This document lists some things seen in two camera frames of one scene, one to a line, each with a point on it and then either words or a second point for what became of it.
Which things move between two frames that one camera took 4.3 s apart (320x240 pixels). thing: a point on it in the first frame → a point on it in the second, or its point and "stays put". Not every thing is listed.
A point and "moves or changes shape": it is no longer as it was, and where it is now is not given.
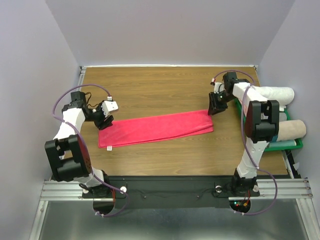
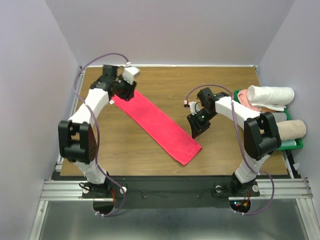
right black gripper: (214, 107) → (196, 127)
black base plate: (171, 192) stays put
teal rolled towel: (282, 143) stays put
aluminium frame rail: (52, 190) stays put
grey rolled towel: (282, 116) stays put
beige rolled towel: (291, 130) stays put
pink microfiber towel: (155, 128) moves or changes shape
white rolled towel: (284, 95) stays put
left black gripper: (102, 124) → (130, 93)
